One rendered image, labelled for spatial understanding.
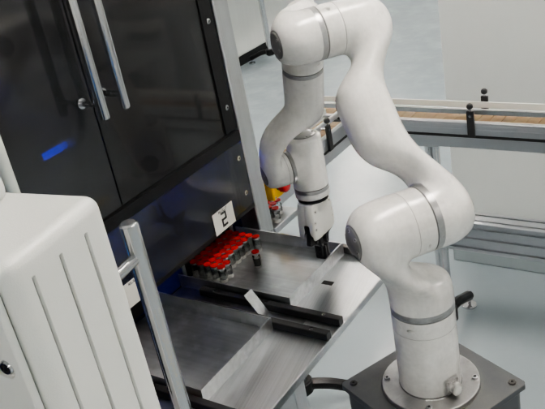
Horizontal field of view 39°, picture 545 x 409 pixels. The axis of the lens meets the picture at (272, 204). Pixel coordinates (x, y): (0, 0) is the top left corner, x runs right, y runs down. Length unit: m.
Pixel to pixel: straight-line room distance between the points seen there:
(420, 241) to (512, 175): 2.00
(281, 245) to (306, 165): 0.36
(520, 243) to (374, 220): 1.47
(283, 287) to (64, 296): 1.08
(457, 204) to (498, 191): 2.01
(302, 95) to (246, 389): 0.63
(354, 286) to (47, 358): 1.11
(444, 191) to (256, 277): 0.74
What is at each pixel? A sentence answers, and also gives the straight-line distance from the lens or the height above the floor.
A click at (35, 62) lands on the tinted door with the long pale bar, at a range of 1.55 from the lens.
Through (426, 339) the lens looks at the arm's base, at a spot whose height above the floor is 1.01.
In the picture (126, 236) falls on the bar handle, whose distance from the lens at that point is 0.99.
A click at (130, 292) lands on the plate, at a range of 1.76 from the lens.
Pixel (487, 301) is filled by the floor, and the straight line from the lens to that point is 3.32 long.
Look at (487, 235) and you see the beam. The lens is 2.77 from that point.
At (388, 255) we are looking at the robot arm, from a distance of 1.32.
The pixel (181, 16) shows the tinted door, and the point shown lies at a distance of 1.84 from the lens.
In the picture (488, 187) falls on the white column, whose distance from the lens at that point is 3.37.
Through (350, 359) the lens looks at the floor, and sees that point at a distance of 3.08.
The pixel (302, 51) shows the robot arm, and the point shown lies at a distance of 1.42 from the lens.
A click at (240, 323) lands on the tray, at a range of 1.81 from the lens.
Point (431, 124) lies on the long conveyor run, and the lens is 2.62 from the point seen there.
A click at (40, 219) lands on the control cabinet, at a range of 0.89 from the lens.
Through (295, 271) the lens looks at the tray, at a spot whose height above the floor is 0.88.
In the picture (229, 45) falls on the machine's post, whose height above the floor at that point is 1.42.
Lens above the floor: 1.89
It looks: 26 degrees down
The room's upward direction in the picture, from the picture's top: 11 degrees counter-clockwise
